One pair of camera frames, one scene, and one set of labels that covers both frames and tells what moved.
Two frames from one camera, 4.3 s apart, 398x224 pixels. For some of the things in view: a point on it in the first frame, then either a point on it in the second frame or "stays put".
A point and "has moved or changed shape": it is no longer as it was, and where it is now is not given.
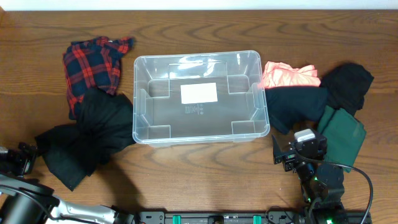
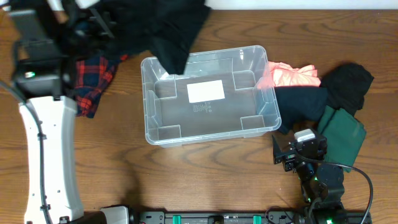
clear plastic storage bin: [199, 96] has moved or changed shape
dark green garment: [344, 133] stays put
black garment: [347, 83] stays put
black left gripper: [22, 162] to [102, 32]
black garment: [104, 122] to [168, 29]
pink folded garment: [278, 74] stays put
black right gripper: [290, 157] stays put
